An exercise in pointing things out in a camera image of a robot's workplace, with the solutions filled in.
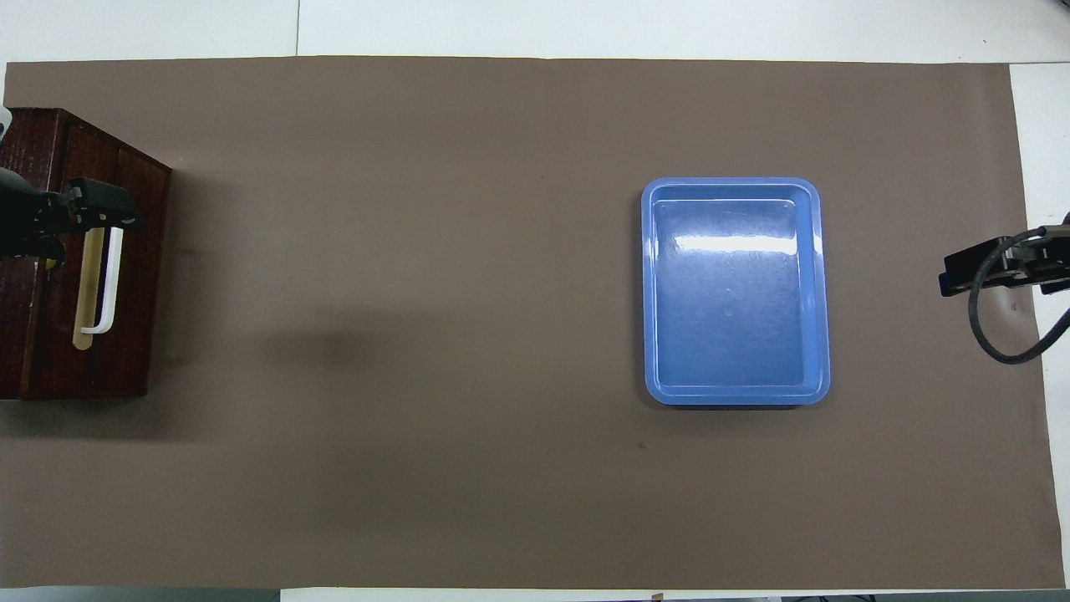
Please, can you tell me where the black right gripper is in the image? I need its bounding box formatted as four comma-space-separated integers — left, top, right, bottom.
940, 224, 1070, 298

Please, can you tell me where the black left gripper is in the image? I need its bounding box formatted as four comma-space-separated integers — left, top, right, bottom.
0, 167, 142, 261

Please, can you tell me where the white drawer handle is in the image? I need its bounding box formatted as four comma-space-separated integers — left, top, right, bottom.
80, 226, 125, 336

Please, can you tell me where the wooden drawer with dark front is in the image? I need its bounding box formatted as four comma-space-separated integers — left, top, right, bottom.
18, 111, 174, 400

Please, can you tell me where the blue plastic tray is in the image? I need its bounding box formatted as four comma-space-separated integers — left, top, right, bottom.
641, 176, 832, 407

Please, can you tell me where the brown table mat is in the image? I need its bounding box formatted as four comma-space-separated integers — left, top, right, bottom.
0, 55, 1067, 590

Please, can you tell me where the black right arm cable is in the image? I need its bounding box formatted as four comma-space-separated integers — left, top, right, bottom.
967, 227, 1070, 365

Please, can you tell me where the beige handle backing strip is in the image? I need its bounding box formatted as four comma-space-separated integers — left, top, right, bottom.
73, 226, 108, 351

